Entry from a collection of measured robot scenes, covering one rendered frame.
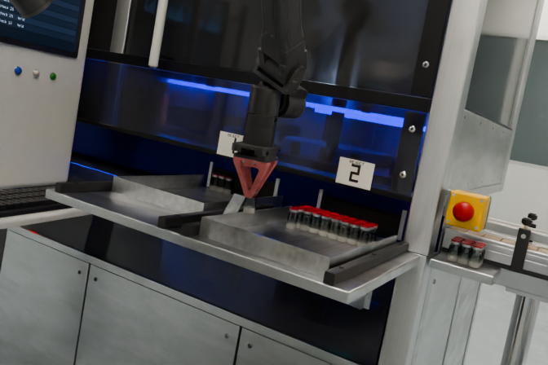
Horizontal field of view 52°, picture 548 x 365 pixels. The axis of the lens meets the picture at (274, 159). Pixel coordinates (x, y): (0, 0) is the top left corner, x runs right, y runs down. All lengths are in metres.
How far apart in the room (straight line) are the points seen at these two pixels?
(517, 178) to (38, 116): 4.85
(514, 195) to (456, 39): 4.65
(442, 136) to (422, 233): 0.21
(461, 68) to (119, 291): 1.11
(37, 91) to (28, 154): 0.17
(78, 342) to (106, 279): 0.23
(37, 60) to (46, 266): 0.68
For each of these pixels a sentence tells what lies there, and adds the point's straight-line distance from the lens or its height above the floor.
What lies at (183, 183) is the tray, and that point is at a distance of 1.51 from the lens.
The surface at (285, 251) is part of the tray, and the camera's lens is 0.94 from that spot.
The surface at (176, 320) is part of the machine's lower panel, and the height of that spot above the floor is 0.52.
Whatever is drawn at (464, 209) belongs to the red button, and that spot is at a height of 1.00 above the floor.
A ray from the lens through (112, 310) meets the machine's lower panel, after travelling 1.75.
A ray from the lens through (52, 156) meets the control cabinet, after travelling 1.69.
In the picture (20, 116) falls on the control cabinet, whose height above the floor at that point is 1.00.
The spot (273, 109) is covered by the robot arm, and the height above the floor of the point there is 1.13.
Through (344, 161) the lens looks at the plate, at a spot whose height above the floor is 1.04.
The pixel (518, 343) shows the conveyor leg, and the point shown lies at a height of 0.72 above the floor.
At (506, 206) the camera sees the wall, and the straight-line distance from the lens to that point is 5.84.
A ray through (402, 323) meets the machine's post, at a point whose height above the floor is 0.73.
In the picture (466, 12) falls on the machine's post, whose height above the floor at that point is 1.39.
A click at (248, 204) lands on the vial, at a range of 1.04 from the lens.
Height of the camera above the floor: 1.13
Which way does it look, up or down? 5 degrees down
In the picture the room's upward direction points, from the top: 10 degrees clockwise
